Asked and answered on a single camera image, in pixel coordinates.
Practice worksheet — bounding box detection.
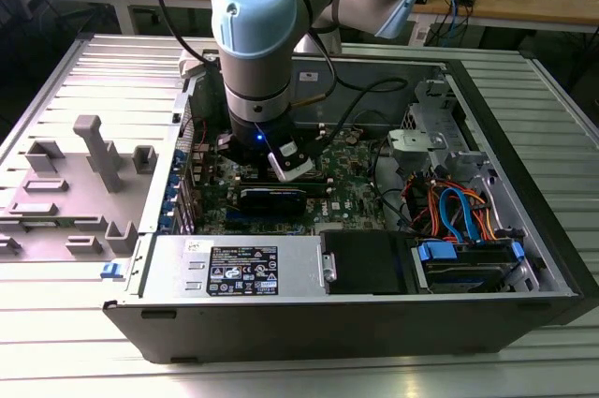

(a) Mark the blue slot retainer strip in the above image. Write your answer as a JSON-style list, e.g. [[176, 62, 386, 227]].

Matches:
[[158, 149, 184, 234]]

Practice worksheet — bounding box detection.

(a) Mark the green RAM stick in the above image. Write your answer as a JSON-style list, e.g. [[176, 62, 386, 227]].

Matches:
[[236, 172, 328, 186]]

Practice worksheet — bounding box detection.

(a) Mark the black graphics card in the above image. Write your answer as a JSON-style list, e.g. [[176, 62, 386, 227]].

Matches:
[[237, 185, 309, 218]]

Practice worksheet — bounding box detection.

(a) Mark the green motherboard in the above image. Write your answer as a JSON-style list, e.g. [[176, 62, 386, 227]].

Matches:
[[194, 122, 392, 236]]

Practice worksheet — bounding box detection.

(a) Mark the black rating label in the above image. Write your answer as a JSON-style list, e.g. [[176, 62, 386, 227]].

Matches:
[[206, 244, 279, 297]]

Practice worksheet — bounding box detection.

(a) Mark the silver power supply unit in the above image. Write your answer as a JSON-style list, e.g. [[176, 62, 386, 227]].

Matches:
[[139, 233, 325, 300]]

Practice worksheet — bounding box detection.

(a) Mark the black plastic shroud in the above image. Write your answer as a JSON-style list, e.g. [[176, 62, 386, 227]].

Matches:
[[319, 230, 416, 296]]

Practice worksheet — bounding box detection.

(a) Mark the silver metal drive cage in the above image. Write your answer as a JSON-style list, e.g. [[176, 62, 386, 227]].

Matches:
[[387, 78, 492, 174]]

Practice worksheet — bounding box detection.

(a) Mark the gray plastic parts rack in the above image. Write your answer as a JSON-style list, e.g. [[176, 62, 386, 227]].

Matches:
[[0, 114, 158, 263]]

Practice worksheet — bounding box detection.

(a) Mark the blue case latch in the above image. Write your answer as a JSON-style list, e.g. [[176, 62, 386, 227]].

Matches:
[[100, 260, 124, 280]]

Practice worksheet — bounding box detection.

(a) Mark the black open PC case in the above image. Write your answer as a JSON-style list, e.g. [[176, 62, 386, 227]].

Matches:
[[101, 44, 599, 366]]

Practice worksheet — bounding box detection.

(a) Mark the dark office chair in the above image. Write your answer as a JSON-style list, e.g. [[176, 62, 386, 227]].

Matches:
[[0, 0, 119, 90]]

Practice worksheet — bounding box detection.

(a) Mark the hard disk in blue carrier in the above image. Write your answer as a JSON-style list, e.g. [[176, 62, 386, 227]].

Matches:
[[410, 238, 524, 295]]

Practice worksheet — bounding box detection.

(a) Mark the thin red wire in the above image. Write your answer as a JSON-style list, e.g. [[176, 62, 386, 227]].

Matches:
[[180, 114, 210, 151]]

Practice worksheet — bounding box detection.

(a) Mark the white camera with black face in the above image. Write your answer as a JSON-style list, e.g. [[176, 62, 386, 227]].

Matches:
[[265, 137, 315, 184]]

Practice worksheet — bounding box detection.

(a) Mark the black internal cable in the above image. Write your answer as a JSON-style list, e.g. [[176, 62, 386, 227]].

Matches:
[[369, 142, 417, 233]]

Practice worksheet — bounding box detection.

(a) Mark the black camera cable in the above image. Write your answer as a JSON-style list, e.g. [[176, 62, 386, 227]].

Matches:
[[149, 0, 410, 156]]

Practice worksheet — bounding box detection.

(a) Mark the blue flat data wire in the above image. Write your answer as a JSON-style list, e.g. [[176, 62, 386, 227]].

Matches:
[[438, 186, 479, 244]]

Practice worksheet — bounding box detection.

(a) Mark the blue cable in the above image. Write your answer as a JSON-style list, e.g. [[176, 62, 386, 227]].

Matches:
[[439, 0, 464, 38]]

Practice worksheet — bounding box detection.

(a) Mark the orange wire bundle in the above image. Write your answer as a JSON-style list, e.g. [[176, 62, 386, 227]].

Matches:
[[423, 182, 500, 243]]

